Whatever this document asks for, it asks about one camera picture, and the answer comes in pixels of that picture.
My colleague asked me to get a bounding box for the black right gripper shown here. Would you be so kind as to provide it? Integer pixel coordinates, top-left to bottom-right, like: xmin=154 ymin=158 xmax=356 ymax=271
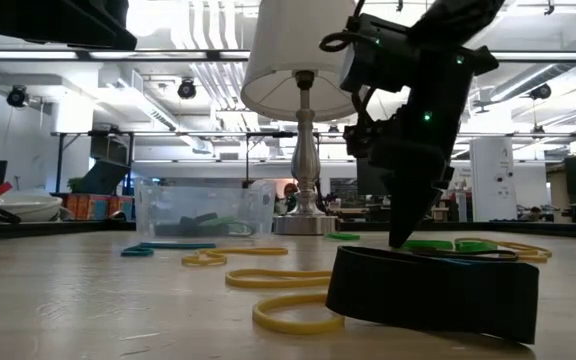
xmin=366 ymin=47 xmax=500 ymax=250

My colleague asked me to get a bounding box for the yellow rubber band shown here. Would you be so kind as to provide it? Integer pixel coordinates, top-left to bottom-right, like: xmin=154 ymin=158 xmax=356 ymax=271
xmin=206 ymin=247 xmax=290 ymax=258
xmin=252 ymin=293 xmax=346 ymax=337
xmin=455 ymin=237 xmax=554 ymax=265
xmin=224 ymin=268 xmax=334 ymax=291
xmin=181 ymin=251 xmax=228 ymax=268

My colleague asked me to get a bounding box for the teal rubber band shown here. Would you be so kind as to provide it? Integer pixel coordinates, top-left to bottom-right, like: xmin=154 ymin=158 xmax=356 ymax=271
xmin=120 ymin=241 xmax=218 ymax=258

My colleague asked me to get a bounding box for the large wide black rubber band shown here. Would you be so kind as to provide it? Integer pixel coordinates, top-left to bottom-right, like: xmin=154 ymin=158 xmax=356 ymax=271
xmin=325 ymin=247 xmax=540 ymax=347

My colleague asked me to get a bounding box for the thin dark rubber band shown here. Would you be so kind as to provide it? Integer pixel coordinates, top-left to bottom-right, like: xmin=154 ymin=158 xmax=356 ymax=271
xmin=407 ymin=247 xmax=520 ymax=263

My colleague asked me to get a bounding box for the clear plastic bin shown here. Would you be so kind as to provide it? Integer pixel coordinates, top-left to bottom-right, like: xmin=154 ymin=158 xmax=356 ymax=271
xmin=134 ymin=178 xmax=278 ymax=238

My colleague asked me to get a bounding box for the white pillar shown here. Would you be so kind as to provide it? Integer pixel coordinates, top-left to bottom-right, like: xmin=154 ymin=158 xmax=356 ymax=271
xmin=469 ymin=137 xmax=518 ymax=223

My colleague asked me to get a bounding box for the person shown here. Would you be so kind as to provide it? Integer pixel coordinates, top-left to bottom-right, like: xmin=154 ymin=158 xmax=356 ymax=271
xmin=519 ymin=205 xmax=544 ymax=223
xmin=278 ymin=181 xmax=300 ymax=215

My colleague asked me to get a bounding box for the white shade silver table lamp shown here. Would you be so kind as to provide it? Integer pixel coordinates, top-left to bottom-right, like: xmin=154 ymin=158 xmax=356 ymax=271
xmin=240 ymin=0 xmax=364 ymax=237

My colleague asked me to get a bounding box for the dark teal box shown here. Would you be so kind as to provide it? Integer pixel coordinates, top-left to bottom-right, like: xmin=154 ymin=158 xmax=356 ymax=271
xmin=81 ymin=158 xmax=132 ymax=196

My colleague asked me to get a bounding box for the orange printed box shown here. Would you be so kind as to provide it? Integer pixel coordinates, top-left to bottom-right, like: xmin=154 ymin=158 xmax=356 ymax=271
xmin=64 ymin=193 xmax=134 ymax=222

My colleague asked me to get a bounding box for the white bowl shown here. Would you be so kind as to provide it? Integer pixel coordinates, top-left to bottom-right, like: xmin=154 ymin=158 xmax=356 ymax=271
xmin=0 ymin=193 xmax=64 ymax=223

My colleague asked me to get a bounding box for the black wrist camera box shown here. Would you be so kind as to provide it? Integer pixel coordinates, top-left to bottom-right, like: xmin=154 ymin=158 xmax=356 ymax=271
xmin=341 ymin=123 xmax=394 ymax=162

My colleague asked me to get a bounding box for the black table edge rail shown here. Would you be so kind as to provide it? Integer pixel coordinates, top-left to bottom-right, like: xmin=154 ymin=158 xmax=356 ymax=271
xmin=0 ymin=219 xmax=576 ymax=241

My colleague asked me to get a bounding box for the black ceiling camera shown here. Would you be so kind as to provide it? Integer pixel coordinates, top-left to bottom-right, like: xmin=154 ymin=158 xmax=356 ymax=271
xmin=177 ymin=77 xmax=198 ymax=101
xmin=529 ymin=82 xmax=553 ymax=102
xmin=6 ymin=84 xmax=30 ymax=109

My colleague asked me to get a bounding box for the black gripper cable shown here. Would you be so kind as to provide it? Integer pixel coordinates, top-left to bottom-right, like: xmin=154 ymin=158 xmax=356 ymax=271
xmin=318 ymin=0 xmax=369 ymax=54

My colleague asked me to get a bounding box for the black metal frame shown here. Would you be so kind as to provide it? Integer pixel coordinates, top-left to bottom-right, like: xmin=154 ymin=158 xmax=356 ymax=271
xmin=50 ymin=129 xmax=320 ymax=195

